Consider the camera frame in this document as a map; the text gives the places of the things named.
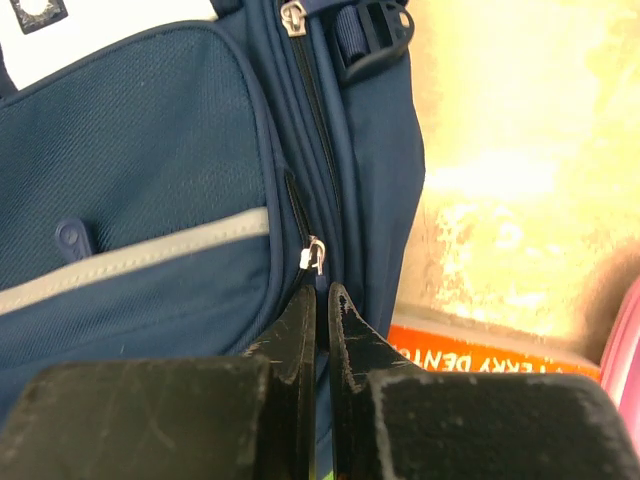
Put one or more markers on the navy blue school backpack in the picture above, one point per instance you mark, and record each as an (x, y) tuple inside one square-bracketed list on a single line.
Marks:
[(172, 171)]

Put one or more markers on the orange 78-storey treehouse book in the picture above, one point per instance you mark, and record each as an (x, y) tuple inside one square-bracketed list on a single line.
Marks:
[(444, 352)]

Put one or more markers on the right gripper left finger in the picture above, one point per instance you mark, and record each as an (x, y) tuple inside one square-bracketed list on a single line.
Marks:
[(250, 416)]

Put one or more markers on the pink pencil case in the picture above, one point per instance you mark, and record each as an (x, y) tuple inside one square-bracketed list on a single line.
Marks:
[(620, 362)]

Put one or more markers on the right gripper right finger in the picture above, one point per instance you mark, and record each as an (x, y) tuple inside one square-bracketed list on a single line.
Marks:
[(394, 420)]

